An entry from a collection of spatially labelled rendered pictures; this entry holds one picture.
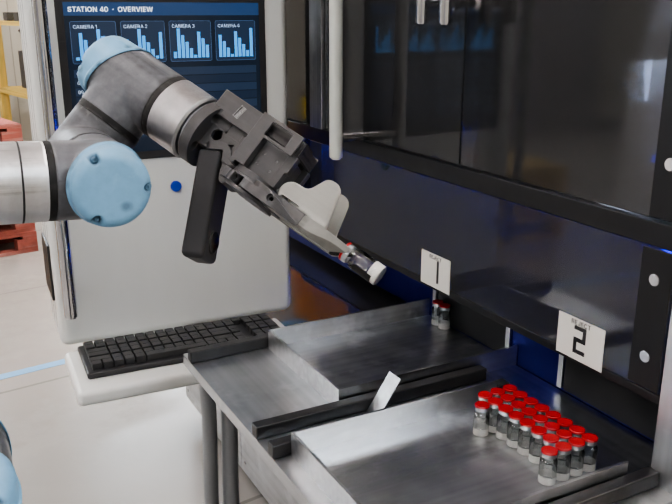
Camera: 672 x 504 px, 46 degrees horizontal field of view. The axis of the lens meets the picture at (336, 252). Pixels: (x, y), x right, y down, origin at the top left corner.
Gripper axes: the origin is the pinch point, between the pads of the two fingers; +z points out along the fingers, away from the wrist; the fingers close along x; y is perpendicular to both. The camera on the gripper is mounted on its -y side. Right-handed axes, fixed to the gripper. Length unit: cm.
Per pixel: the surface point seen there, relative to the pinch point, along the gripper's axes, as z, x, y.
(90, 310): -54, 71, -34
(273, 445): 0.9, 28.4, -23.8
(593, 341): 26.4, 34.0, 12.5
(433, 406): 13.9, 41.9, -7.3
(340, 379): -1, 51, -13
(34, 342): -161, 255, -97
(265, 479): -20, 153, -55
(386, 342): -1, 65, -4
